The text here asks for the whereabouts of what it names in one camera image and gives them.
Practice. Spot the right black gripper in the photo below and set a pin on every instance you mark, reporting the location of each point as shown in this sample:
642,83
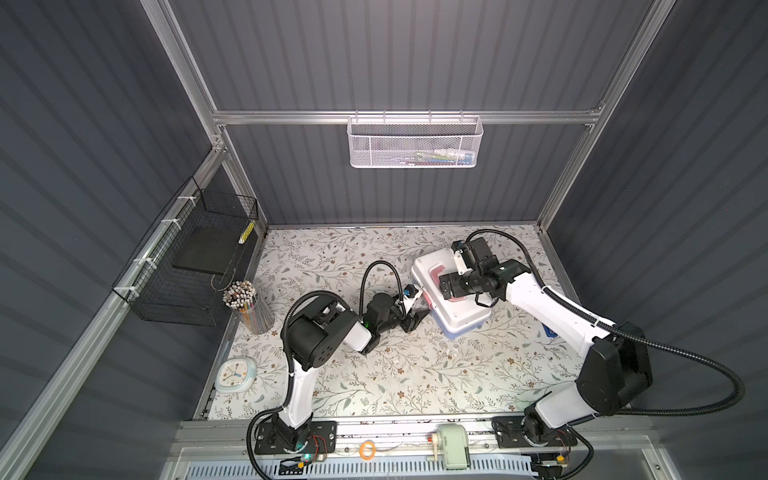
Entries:
454,286

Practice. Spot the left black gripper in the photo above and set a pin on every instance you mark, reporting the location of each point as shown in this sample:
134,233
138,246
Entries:
411,323

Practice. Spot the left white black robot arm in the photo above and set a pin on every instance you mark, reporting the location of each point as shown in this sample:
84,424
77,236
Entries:
317,325

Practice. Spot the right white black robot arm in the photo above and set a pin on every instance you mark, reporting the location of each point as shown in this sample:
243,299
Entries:
616,365

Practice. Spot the mint green device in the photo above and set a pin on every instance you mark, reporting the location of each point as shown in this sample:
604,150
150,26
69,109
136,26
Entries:
451,444

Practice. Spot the mint round clock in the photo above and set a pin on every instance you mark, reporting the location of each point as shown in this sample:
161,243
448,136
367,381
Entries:
235,375

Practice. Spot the yellow green marker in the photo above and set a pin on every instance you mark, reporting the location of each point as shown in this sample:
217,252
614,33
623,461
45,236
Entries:
246,232

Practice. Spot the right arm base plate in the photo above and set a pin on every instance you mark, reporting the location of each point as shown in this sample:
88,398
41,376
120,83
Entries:
519,431

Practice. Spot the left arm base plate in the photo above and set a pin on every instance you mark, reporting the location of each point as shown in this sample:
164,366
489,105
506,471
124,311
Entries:
274,437

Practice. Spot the white wire wall basket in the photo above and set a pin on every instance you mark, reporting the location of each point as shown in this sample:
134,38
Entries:
406,141

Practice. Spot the black wire side basket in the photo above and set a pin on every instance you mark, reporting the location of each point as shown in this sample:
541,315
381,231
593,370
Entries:
190,258

